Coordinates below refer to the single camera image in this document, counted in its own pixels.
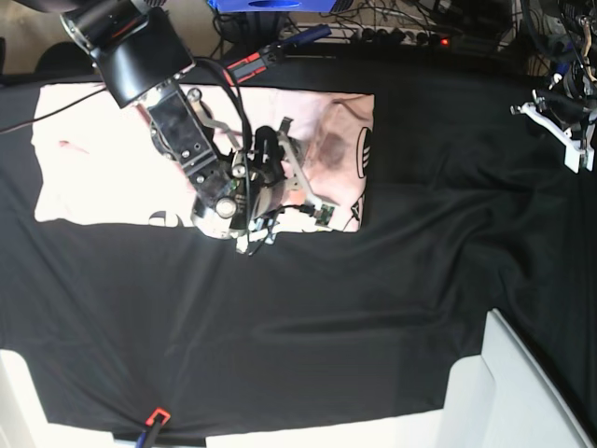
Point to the pink T-shirt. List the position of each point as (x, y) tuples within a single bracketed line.
[(99, 165)]

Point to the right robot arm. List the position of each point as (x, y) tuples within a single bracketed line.
[(240, 179)]

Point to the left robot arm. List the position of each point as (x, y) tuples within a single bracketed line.
[(564, 36)]

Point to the black power strip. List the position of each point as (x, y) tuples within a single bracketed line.
[(344, 33)]

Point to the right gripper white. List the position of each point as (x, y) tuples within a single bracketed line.
[(279, 192)]

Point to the black table cloth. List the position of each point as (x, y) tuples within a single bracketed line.
[(468, 208)]

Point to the blue plastic box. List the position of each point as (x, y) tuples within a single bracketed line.
[(318, 6)]

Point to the red black clamp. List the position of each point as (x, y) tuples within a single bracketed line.
[(272, 54)]

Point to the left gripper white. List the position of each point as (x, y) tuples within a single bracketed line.
[(570, 121)]

